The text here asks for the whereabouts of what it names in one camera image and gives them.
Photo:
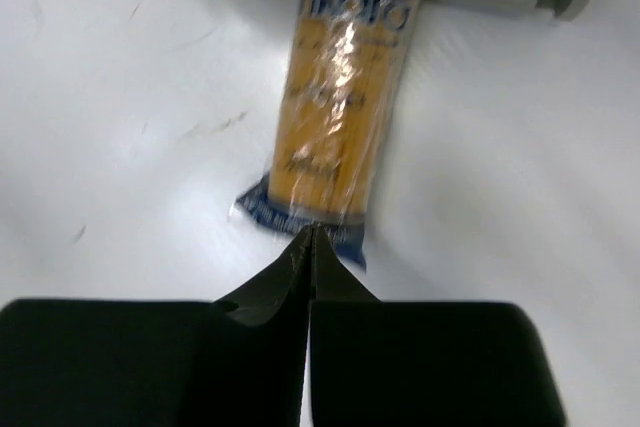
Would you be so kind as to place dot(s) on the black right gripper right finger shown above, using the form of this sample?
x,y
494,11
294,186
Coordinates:
x,y
434,363

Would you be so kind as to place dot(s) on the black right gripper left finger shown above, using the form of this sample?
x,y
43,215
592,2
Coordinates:
x,y
236,361

